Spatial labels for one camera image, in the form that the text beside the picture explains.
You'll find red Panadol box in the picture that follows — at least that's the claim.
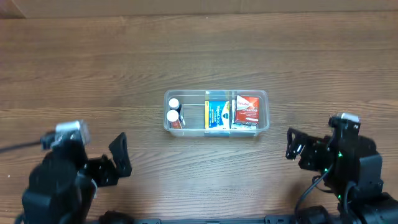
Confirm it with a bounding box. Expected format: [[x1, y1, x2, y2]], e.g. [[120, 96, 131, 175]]
[[234, 95, 259, 126]]

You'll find white blue medicine box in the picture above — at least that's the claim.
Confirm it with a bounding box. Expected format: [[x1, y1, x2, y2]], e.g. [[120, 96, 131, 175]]
[[231, 100, 257, 130]]

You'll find orange tube white cap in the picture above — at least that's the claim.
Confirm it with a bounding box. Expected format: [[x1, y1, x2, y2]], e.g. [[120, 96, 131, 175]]
[[166, 110, 183, 129]]

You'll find black bottle white cap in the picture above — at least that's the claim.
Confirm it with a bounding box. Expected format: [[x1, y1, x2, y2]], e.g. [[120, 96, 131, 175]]
[[169, 98, 182, 113]]

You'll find blue yellow medicine box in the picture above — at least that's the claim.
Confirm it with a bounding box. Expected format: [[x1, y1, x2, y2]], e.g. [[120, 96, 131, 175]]
[[205, 101, 230, 130]]

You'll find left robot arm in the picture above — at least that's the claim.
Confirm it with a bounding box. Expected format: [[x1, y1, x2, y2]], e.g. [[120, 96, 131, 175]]
[[15, 131, 132, 223]]

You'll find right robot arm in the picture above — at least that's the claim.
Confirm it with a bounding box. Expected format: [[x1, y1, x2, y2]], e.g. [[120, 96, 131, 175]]
[[286, 124, 397, 223]]

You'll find clear plastic container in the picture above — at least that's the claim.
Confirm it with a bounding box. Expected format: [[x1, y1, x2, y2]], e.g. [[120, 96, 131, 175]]
[[164, 90, 270, 137]]

